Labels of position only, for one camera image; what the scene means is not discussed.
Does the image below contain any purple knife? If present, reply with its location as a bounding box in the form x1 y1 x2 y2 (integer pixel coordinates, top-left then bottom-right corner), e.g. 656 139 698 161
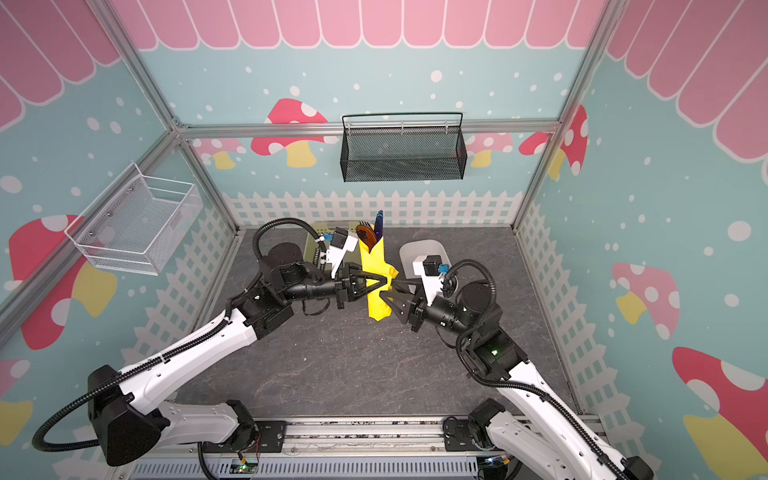
374 210 384 243

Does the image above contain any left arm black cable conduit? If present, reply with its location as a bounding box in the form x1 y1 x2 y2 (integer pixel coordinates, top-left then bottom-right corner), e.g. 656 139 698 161
31 217 328 480

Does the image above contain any yellow paper napkin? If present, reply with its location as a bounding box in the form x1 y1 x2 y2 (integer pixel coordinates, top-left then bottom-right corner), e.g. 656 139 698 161
359 239 399 321

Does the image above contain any green perforated plastic basket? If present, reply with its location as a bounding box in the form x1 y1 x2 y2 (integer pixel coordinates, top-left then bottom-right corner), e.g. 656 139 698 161
302 220 367 268

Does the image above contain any white wire wall basket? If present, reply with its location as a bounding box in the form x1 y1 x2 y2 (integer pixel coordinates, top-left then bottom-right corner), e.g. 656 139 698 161
65 164 204 276

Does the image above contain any black mesh wall basket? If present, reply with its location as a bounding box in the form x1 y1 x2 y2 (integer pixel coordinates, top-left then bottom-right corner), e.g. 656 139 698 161
340 112 468 182

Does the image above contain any purple spoon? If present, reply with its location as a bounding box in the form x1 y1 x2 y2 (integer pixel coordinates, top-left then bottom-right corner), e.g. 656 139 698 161
355 222 378 251

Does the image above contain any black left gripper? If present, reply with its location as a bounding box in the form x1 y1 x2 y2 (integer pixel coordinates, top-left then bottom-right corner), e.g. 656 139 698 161
282 262 388 311

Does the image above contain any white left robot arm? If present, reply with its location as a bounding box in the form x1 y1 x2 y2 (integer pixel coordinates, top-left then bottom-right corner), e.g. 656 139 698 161
88 243 387 467

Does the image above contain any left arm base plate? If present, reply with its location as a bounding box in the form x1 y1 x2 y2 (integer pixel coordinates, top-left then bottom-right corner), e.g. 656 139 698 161
244 420 288 454

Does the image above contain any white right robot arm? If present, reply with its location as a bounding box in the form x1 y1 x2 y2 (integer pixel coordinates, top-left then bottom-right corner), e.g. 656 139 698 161
380 281 655 479

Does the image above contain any white plastic tub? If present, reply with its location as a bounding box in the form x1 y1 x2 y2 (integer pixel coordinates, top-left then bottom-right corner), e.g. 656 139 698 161
399 239 451 278

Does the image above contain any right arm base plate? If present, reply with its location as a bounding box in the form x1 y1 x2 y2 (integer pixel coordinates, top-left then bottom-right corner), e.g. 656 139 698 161
442 416 492 452

